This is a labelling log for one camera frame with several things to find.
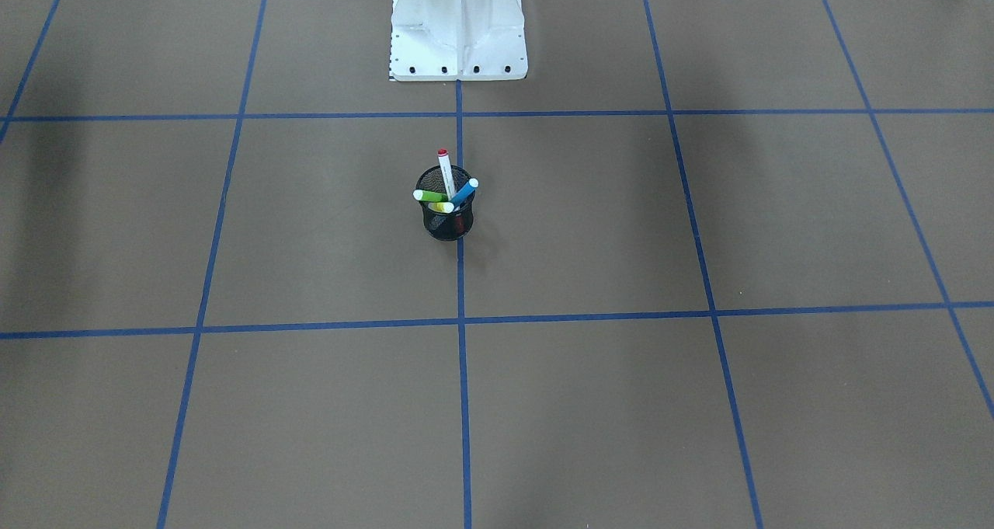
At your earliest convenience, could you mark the black mesh pen holder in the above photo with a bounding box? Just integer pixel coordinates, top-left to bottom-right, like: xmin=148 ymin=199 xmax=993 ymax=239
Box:
xmin=415 ymin=165 xmax=478 ymax=242

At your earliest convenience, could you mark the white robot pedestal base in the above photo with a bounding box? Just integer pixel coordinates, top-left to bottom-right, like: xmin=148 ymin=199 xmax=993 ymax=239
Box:
xmin=388 ymin=0 xmax=529 ymax=82

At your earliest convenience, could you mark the blue highlighter pen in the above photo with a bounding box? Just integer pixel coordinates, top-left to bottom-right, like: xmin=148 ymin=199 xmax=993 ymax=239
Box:
xmin=450 ymin=178 xmax=479 ymax=208

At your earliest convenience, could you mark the red capped white marker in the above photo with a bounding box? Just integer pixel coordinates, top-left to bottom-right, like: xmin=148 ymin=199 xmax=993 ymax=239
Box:
xmin=437 ymin=149 xmax=457 ymax=202

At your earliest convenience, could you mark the yellow highlighter pen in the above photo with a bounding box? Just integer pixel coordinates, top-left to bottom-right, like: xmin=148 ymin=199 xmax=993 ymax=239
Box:
xmin=427 ymin=202 xmax=455 ymax=214

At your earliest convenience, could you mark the green highlighter pen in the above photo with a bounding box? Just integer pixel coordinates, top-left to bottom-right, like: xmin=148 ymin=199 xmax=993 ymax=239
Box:
xmin=412 ymin=190 xmax=450 ymax=203

